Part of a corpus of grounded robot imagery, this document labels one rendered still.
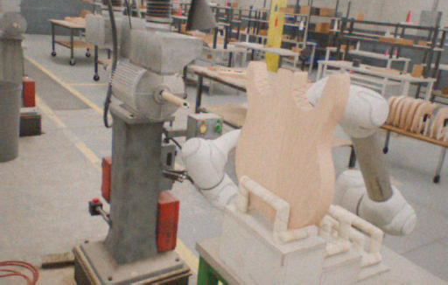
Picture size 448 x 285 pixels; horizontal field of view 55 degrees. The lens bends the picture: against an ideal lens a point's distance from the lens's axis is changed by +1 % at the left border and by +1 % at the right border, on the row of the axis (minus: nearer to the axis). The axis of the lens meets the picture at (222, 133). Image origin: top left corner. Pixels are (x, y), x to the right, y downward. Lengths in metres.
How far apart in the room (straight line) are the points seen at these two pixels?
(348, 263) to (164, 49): 0.96
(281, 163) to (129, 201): 1.31
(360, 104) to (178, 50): 0.68
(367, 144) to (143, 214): 1.23
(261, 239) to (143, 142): 1.17
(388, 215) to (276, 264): 0.92
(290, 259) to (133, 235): 1.40
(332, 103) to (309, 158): 0.15
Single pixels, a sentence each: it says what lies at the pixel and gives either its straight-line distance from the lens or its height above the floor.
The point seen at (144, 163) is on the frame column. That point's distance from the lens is 2.22.
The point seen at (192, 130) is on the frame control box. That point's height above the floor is 1.05.
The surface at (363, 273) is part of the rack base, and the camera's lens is 1.40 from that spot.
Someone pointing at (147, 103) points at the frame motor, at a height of 1.21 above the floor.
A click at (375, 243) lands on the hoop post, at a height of 1.01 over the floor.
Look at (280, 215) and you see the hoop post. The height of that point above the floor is 1.18.
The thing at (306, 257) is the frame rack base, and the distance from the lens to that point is 1.14.
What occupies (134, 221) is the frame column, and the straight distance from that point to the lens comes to 2.34.
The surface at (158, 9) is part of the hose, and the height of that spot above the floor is 1.62.
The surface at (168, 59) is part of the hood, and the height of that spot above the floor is 1.45.
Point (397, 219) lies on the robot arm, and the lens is 1.95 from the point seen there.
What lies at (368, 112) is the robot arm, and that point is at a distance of 1.54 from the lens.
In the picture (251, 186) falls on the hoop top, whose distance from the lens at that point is 1.15.
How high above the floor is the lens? 1.65
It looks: 16 degrees down
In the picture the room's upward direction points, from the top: 6 degrees clockwise
